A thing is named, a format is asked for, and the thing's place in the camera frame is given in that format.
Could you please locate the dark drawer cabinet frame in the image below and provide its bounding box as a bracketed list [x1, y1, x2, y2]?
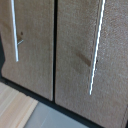
[0, 36, 128, 128]

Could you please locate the silver bar drawer handle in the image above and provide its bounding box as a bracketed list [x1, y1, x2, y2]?
[10, 0, 25, 63]
[88, 0, 107, 96]

